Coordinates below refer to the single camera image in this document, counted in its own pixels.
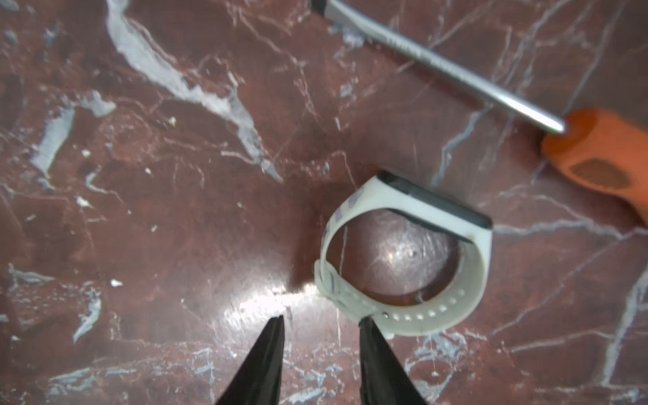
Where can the orange handled screwdriver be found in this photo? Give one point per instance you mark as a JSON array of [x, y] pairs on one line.
[[593, 148]]

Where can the white fitness band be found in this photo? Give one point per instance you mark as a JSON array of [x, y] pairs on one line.
[[456, 302]]

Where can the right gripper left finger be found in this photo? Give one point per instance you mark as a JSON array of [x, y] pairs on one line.
[[258, 380]]

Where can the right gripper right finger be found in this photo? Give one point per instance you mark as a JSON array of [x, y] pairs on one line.
[[384, 380]]

